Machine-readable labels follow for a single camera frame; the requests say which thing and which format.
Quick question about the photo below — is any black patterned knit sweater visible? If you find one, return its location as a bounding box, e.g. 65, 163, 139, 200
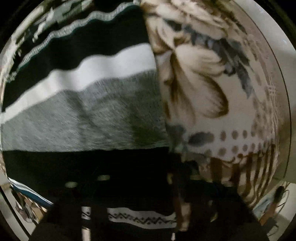
0, 0, 200, 230

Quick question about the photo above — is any floral bed sheet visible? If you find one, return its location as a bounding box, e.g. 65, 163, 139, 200
140, 1, 278, 208

